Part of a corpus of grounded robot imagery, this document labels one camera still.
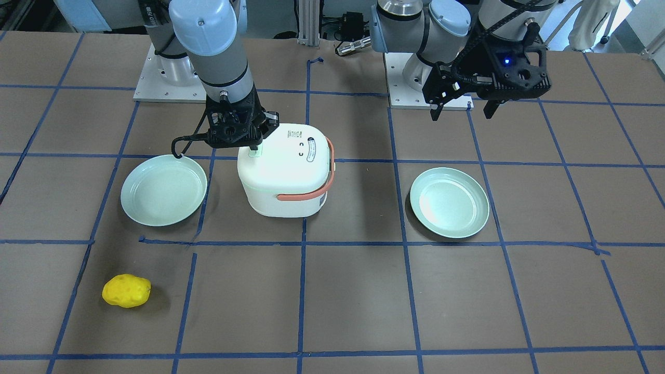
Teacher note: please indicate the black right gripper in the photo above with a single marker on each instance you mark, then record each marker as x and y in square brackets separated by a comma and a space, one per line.
[269, 126]

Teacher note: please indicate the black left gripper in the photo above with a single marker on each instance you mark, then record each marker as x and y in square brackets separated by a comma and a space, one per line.
[471, 63]

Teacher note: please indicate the white rice cooker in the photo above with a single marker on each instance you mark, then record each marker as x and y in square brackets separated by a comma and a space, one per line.
[290, 172]

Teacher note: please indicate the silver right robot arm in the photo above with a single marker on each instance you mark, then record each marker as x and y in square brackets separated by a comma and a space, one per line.
[207, 32]

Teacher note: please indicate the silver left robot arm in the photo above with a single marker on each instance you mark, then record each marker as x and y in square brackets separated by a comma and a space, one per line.
[445, 31]

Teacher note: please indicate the light green plate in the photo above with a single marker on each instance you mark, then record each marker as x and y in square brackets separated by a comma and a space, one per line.
[163, 190]
[449, 202]

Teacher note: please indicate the silver metal cylinder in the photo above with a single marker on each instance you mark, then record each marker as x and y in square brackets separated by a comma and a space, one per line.
[347, 48]

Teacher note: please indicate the black power adapter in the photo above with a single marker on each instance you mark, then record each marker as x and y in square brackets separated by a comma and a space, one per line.
[352, 26]

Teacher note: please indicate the person in beige clothes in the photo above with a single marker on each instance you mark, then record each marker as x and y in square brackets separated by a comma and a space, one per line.
[591, 16]

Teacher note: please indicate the yellow toy potato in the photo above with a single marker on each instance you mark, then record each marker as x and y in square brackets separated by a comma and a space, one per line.
[126, 291]

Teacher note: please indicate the aluminium frame post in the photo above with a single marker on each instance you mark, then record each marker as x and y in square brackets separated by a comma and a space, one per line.
[308, 22]

